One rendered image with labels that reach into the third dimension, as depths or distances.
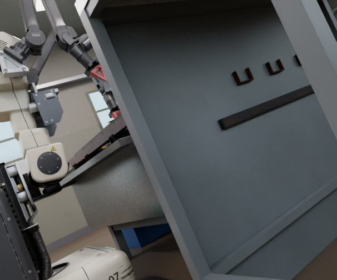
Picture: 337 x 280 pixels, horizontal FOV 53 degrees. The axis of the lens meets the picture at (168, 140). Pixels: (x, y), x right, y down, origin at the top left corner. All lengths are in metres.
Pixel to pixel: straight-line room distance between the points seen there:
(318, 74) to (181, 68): 0.68
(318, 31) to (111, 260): 1.14
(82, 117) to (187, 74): 4.83
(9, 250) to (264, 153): 0.98
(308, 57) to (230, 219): 0.68
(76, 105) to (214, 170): 4.99
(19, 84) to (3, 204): 0.55
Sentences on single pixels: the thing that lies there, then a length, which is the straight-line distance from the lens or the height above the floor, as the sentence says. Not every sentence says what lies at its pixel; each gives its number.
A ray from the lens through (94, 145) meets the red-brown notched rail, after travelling 2.09.
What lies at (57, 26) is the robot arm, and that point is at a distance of 1.68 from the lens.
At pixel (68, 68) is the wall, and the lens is 6.19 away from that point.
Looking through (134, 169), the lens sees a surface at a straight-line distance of 1.66.
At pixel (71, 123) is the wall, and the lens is 5.85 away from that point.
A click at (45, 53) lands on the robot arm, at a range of 2.10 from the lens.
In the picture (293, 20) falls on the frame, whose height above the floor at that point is 0.63.
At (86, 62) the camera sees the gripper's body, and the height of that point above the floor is 1.08.
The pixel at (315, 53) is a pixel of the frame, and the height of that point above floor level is 0.58.
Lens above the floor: 0.52
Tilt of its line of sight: 4 degrees up
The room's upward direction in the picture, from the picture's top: 24 degrees counter-clockwise
